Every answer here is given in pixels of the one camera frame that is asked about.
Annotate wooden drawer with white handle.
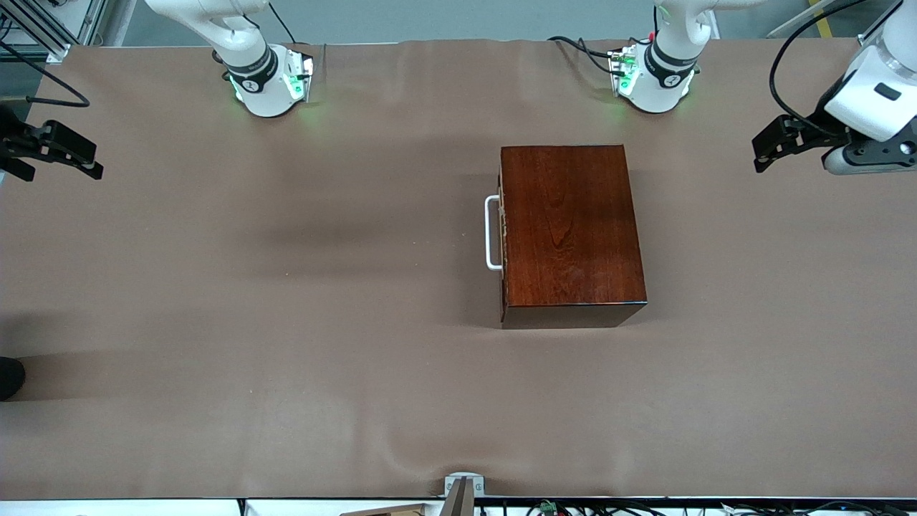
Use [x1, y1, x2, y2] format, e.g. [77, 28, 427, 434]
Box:
[485, 161, 508, 316]

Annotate black round object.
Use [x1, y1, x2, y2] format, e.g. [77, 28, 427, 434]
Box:
[0, 356, 27, 402]

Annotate dark brown wooden cabinet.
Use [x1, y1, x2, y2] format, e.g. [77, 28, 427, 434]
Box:
[499, 145, 648, 330]

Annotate brown table cloth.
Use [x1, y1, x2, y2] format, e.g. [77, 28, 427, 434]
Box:
[0, 37, 917, 500]

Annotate light wooden board piece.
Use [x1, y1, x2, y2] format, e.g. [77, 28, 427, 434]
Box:
[342, 504, 425, 516]

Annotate aluminium frame profile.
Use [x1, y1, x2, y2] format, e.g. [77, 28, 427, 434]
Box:
[858, 0, 917, 55]
[0, 0, 108, 64]

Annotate black left arm base cables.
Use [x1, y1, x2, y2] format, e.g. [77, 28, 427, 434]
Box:
[548, 34, 624, 76]

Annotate black right arm base cable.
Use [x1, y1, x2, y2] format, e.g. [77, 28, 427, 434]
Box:
[269, 0, 300, 45]

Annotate grey metal clamp bracket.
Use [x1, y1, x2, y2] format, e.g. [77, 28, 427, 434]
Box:
[443, 472, 486, 516]

